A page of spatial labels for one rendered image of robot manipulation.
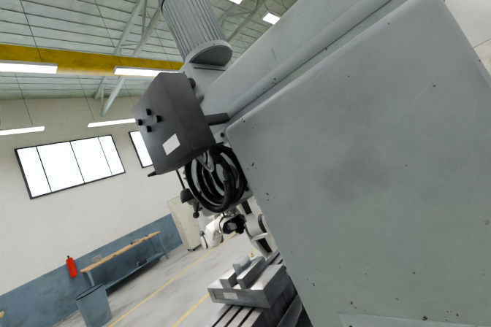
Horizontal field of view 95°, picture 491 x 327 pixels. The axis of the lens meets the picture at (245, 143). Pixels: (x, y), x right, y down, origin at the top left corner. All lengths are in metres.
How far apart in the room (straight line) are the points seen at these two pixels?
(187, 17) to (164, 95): 0.48
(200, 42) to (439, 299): 0.93
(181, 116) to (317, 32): 0.38
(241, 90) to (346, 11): 0.34
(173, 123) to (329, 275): 0.50
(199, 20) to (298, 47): 0.47
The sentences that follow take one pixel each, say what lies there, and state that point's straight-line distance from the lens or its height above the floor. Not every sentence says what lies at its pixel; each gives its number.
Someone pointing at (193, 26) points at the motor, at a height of 1.99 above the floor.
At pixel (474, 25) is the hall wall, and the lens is 9.86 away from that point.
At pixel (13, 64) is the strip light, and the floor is 4.30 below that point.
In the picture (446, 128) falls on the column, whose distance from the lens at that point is 0.45.
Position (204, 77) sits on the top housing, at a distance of 0.91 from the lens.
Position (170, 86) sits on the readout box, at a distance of 0.58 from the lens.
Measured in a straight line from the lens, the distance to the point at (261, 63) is 0.69.
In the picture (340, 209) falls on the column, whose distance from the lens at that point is 0.52.
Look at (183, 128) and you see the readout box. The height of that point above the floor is 1.57.
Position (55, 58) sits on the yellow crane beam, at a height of 4.94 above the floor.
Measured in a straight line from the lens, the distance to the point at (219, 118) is 0.74.
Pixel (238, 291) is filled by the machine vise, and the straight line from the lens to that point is 1.04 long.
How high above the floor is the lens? 1.42
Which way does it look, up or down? 7 degrees up
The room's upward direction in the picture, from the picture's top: 25 degrees counter-clockwise
